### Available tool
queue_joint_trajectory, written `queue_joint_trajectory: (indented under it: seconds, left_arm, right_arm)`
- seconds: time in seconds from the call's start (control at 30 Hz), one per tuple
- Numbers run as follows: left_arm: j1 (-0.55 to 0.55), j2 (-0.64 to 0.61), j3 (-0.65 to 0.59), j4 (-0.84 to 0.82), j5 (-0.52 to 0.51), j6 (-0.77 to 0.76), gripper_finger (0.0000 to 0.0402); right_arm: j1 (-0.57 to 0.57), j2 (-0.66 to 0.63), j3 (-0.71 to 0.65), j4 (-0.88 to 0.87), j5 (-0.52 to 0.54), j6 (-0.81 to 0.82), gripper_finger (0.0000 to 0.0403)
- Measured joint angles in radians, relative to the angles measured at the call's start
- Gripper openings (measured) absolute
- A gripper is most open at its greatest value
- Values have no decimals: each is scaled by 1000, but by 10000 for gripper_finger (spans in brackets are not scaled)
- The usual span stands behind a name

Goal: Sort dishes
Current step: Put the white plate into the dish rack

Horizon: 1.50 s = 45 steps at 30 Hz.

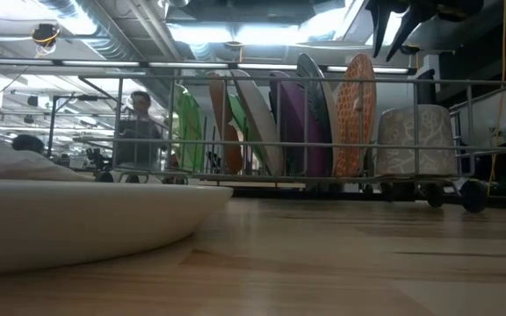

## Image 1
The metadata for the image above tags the grey wire dish rack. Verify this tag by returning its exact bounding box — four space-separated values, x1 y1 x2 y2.
76 72 506 215

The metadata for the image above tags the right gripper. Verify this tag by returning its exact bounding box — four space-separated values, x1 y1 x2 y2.
365 0 485 62

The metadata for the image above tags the orange-rimmed white plate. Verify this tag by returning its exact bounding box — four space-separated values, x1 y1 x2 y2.
332 52 378 177

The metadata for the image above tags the person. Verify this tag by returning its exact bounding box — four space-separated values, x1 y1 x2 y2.
115 90 169 173
11 133 47 155

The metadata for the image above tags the black metal frame stand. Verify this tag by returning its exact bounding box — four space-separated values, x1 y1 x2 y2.
47 93 122 158

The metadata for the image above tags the patterned beige bowl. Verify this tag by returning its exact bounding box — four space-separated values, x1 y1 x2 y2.
374 104 459 176

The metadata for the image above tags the silver ventilation duct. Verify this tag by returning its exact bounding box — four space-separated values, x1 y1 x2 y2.
37 0 184 62

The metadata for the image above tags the blue striped plate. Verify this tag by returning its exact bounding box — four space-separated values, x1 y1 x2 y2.
295 52 340 176

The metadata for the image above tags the tan wooden plate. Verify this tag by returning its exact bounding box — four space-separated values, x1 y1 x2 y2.
207 72 244 176

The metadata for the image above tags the yellow cable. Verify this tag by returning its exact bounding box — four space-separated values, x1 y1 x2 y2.
486 0 506 195

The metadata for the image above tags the black metal table frame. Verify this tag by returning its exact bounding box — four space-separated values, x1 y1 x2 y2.
230 186 506 212

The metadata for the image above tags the deep cream white plate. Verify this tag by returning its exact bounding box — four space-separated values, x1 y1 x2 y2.
0 178 235 277

